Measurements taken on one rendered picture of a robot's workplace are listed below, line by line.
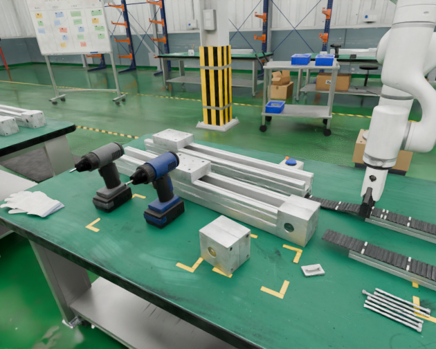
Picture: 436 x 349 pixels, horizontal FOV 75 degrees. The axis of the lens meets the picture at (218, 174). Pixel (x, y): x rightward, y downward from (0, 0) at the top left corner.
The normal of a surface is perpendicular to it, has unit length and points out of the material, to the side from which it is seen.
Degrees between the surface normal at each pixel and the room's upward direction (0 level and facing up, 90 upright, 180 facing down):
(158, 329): 0
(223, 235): 0
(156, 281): 0
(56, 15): 89
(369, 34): 90
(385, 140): 90
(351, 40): 90
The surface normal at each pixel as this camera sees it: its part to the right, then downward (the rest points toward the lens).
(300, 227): -0.60, 0.39
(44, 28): -0.16, 0.46
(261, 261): -0.04, -0.88
